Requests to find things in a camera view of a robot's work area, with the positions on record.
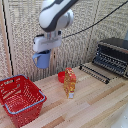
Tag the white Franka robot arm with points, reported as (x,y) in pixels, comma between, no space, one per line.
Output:
(55,15)

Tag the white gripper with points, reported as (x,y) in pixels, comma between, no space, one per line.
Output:
(46,42)

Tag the blue plastic mug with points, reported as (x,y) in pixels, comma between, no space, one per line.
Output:
(42,59)

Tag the black oven rack tray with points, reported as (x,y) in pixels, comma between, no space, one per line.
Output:
(94,73)

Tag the red plastic shopping basket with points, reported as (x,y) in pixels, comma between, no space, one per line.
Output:
(20,100)

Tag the black toaster oven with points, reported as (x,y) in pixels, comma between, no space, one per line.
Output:
(113,56)

